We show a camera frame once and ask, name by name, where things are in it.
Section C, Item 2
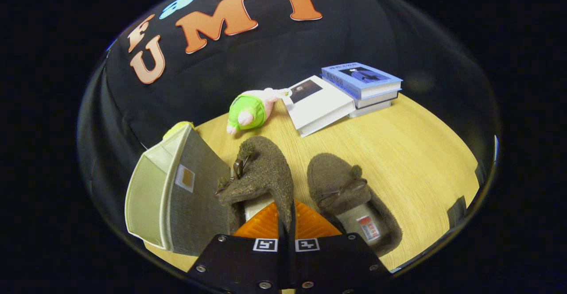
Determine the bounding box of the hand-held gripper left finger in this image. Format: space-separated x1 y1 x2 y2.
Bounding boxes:
188 203 285 292

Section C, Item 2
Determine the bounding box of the brown fuzzy shoe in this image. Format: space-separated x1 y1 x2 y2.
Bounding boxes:
216 136 295 232
307 153 403 257

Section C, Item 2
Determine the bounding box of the pink plush toy green outfit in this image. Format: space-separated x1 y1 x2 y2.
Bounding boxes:
226 88 293 135

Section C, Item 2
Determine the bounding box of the white book with portrait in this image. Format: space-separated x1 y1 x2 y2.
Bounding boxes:
282 75 356 138

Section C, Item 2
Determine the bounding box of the thin white book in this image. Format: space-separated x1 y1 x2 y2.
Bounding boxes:
349 100 392 118

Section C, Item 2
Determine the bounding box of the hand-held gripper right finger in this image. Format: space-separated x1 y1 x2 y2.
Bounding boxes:
289 199 392 292

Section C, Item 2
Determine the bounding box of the small black bracket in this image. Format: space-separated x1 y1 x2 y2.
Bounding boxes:
447 196 468 227

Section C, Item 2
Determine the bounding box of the grey fabric storage box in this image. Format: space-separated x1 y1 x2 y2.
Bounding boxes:
125 124 240 257

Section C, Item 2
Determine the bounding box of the yellow plush toy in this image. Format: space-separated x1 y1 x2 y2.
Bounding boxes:
163 121 195 140

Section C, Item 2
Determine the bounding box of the blue cover book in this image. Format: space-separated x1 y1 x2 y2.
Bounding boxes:
322 62 404 101

